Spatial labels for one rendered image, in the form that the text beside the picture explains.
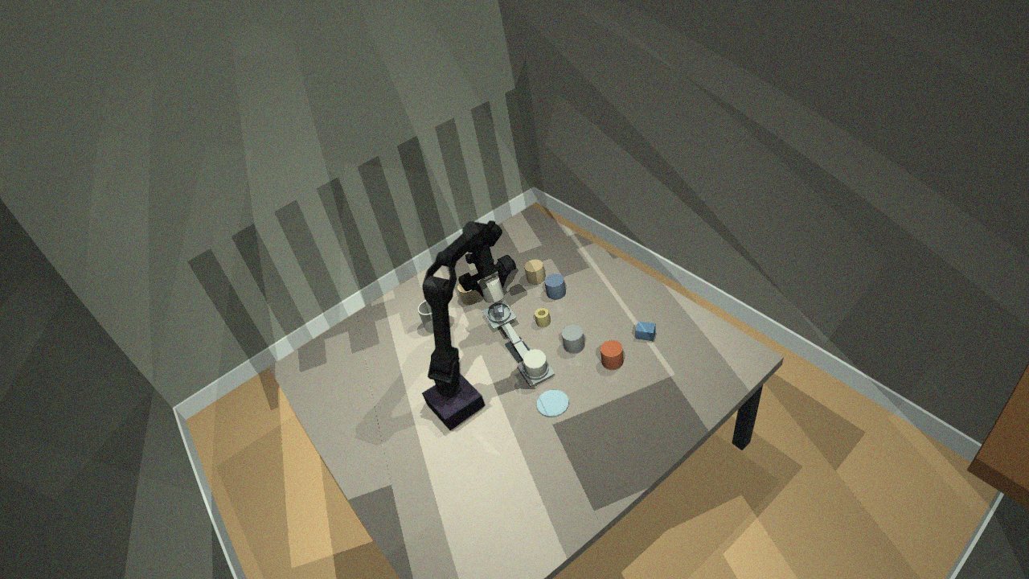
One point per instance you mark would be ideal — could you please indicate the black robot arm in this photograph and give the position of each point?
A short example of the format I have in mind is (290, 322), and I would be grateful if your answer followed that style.
(476, 239)

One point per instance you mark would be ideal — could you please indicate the reddish-brown cylinder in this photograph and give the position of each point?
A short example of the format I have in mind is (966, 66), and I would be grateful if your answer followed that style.
(612, 354)

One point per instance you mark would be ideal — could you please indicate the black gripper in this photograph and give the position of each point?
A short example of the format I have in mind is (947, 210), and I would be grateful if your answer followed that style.
(485, 268)

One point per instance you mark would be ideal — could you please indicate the dark blue cylinder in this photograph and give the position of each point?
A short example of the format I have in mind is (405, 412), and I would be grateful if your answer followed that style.
(555, 286)

